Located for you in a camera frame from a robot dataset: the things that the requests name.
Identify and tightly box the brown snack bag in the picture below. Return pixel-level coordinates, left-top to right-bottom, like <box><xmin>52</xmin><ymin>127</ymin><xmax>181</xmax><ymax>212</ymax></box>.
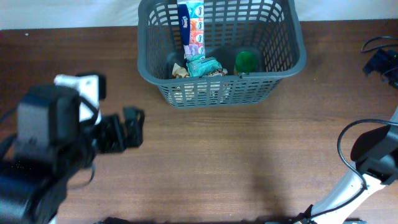
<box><xmin>171</xmin><ymin>62</ymin><xmax>229</xmax><ymax>100</ymax></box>

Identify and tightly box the teal tissue packet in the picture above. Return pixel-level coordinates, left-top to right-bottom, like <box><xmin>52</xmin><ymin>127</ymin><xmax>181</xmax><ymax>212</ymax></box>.
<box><xmin>186</xmin><ymin>55</ymin><xmax>223</xmax><ymax>77</ymax></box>

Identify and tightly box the grey plastic basket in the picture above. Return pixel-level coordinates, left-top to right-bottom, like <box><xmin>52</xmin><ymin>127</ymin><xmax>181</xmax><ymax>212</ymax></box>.
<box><xmin>137</xmin><ymin>0</ymin><xmax>307</xmax><ymax>109</ymax></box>

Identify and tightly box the Kleenex tissue multipack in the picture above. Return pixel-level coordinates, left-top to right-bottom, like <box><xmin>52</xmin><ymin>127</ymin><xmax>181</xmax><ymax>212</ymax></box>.
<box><xmin>177</xmin><ymin>0</ymin><xmax>205</xmax><ymax>58</ymax></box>

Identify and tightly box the green lid jar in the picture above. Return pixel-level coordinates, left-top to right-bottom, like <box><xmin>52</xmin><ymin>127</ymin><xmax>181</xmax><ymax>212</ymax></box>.
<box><xmin>234</xmin><ymin>51</ymin><xmax>257</xmax><ymax>75</ymax></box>

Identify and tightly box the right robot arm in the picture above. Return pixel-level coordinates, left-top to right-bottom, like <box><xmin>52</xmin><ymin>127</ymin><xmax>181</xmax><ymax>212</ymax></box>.
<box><xmin>291</xmin><ymin>112</ymin><xmax>397</xmax><ymax>223</ymax></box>

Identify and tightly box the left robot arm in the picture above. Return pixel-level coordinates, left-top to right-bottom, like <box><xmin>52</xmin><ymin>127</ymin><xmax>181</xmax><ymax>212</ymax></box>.
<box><xmin>1</xmin><ymin>85</ymin><xmax>145</xmax><ymax>223</ymax></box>

